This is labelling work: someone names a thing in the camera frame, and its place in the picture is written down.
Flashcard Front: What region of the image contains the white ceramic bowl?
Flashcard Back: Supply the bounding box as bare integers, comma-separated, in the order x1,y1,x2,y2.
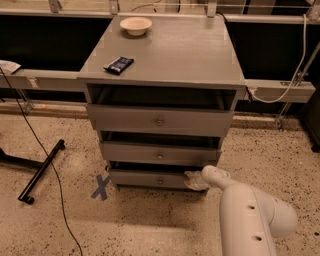
120,17,152,36

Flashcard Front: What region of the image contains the dark cabinet at right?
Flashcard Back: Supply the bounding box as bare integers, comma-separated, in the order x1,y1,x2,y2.
302,82,320,153

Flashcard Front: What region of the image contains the blue tape cross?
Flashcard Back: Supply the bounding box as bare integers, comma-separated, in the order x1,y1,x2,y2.
91,174,110,201

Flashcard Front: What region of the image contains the grey middle drawer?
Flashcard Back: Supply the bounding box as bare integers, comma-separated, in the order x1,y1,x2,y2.
100,131,222,166

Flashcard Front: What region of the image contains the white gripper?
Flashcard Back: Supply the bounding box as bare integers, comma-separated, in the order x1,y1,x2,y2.
184,171,210,191

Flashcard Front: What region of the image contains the grey top drawer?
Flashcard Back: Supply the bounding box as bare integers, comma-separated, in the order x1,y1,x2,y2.
86,87,236,138

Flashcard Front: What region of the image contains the white paper sheet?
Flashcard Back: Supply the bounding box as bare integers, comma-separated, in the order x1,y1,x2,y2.
0,60,21,74

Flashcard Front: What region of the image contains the black floor cable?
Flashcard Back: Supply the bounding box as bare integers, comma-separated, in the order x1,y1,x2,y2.
0,66,84,256

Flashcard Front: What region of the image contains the white cable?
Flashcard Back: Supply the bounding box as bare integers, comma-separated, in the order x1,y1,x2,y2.
247,13,309,105

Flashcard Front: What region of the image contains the grey metal rail frame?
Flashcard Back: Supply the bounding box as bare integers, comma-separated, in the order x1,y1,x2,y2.
0,0,320,131

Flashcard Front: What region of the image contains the dark blue snack packet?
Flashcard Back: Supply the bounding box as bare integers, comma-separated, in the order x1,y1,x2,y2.
103,57,134,75

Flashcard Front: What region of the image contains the black stand base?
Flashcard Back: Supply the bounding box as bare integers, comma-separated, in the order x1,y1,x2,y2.
0,139,65,205

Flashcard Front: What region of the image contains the grey drawer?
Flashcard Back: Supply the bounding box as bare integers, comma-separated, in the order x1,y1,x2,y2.
100,131,222,166
108,161,201,190
86,87,236,138

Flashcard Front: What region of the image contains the grey bottom drawer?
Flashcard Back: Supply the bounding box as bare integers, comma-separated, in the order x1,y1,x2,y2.
108,161,201,190

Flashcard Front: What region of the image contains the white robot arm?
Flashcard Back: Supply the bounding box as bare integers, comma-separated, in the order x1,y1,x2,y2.
185,165,298,256

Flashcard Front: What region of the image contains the grey drawer cabinet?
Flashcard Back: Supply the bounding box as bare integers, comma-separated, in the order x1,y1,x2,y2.
77,14,248,194

